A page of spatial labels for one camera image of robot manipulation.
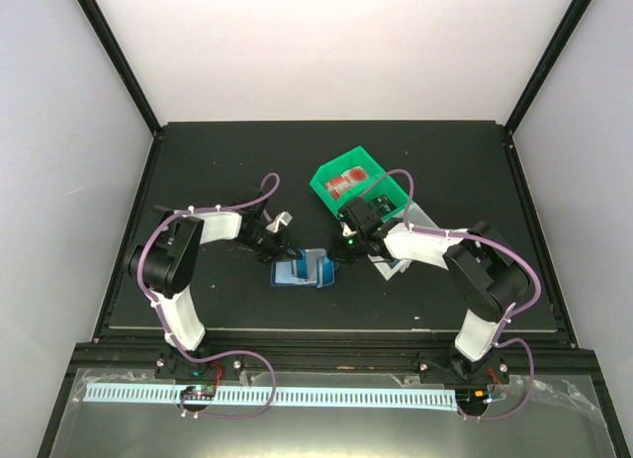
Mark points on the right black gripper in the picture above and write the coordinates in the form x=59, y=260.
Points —
x=337, y=252

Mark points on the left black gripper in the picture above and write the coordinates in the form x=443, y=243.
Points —
x=280, y=250

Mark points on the green bin with black cards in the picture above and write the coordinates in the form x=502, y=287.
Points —
x=389, y=187

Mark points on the single blue card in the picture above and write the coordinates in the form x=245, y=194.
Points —
x=299, y=266
x=325, y=272

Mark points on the white bin with blue cards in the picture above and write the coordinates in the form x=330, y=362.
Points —
x=416, y=216

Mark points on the blue card holder wallet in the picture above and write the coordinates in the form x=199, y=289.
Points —
x=313, y=269

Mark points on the red white card stack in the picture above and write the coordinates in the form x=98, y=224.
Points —
x=345, y=181

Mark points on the green bin with red cards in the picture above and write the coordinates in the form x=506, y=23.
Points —
x=358, y=156

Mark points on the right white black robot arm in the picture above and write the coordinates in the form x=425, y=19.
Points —
x=497, y=284

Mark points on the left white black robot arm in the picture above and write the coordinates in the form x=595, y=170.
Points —
x=164, y=266

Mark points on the black vip card stack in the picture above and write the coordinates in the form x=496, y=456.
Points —
x=382, y=205

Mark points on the blue vip card stack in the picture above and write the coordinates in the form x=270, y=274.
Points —
x=393, y=264

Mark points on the left small circuit board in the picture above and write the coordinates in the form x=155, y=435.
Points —
x=198, y=393

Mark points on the small circuit board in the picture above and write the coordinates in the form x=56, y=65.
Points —
x=486, y=395
x=198, y=393

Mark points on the right small circuit board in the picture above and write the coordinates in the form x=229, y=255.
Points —
x=486, y=395

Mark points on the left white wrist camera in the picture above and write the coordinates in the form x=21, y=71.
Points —
x=281, y=221

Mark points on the white slotted cable duct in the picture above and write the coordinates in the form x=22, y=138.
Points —
x=358, y=398

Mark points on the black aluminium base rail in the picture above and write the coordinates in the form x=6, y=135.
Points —
x=356, y=351

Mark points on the left black frame post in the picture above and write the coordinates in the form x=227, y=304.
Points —
x=102, y=30

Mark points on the black frame post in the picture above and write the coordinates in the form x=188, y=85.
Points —
x=102, y=30
x=552, y=52

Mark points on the right black frame post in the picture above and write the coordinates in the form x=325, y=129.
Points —
x=552, y=52

